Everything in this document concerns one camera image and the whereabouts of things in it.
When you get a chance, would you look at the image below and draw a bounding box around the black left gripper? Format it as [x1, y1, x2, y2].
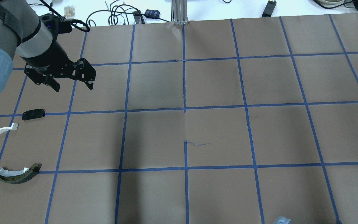
[22, 40, 96, 92]

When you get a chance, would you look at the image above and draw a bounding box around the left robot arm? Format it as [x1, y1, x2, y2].
[0, 0, 96, 92]

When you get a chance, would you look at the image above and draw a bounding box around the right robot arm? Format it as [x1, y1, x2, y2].
[273, 216, 292, 224]

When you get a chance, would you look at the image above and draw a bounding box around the small black plastic part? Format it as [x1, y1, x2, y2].
[22, 108, 45, 121]

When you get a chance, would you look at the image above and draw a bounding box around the dark green brake shoe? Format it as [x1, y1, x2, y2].
[0, 163, 42, 184]

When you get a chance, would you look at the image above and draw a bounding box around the blue checkered small box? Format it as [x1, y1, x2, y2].
[144, 9, 161, 19]

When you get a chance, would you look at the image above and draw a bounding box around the loose blue thread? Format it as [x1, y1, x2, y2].
[185, 140, 210, 146]

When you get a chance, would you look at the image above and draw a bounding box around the black power adapter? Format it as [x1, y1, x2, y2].
[261, 0, 277, 17]

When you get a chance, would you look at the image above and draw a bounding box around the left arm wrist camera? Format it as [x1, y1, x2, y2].
[39, 14, 73, 36]

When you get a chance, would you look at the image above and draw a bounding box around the black cable bundle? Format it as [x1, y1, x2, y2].
[86, 0, 170, 27]

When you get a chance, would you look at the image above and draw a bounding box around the aluminium frame post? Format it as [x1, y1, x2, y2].
[171, 0, 189, 26]

